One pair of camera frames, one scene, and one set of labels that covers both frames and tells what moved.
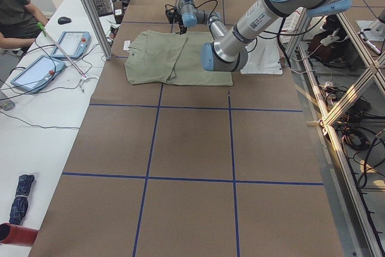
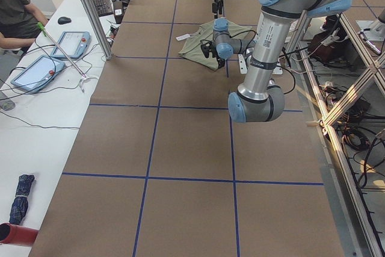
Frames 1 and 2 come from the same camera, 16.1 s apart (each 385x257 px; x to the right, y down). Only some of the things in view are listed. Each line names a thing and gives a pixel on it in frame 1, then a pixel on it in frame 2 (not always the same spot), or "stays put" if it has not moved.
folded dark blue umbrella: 19,207 stays put
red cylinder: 11,234 stays put
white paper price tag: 126,44 → 182,37
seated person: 18,17 stays put
